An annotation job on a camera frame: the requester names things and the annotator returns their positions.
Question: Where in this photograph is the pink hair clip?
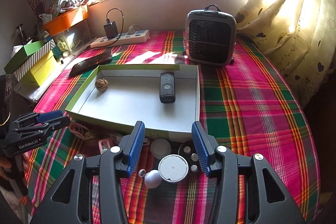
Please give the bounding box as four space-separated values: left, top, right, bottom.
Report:
68 122 89 140

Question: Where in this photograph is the pink clip with green pad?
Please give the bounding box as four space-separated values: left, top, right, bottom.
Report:
98 138 114 154

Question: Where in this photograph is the brown walnut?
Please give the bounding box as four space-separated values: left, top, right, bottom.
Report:
95 79 109 92
84 132 98 147

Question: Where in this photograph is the green white round container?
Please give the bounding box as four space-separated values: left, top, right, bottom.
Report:
158 154 189 183

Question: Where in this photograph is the person left hand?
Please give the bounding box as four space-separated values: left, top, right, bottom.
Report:
0 156 11 180

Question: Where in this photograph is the black disc with magnets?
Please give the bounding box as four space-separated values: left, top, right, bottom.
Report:
178 140 201 174

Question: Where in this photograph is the white round pad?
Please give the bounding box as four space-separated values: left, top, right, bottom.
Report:
150 138 171 160

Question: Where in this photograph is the white hook knob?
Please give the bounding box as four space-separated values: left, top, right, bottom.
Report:
138 169 162 189

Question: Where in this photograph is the yellow box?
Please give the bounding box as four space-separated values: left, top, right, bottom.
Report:
20 51 59 87

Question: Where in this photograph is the green white cardboard box tray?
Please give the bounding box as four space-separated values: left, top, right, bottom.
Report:
66 64 200 143

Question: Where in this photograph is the striped white box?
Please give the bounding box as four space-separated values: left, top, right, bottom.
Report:
14 39 56 81

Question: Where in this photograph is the brown walnut in tray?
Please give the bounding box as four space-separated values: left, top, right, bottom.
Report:
95 79 109 92

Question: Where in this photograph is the plaid red green bedsheet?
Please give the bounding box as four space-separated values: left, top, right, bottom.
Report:
21 31 320 223

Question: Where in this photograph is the black remote control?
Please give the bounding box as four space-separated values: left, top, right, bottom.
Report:
159 72 175 103

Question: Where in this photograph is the green gift box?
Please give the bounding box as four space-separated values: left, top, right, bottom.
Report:
4 40 45 74

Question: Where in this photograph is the black smartphone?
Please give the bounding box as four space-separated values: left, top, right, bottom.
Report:
69 51 113 77

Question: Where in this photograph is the orange storage tray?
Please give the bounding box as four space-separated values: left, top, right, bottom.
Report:
42 5 89 36

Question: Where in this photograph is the grey portable fan heater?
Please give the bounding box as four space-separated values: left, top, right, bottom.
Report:
185 4 236 67

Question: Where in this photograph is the white power strip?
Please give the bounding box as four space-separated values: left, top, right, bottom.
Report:
90 30 150 48

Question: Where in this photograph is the cream heart pattern curtain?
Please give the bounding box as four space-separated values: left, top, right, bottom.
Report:
235 0 335 106

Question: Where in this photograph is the black charger with cable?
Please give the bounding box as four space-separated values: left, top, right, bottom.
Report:
104 8 124 42

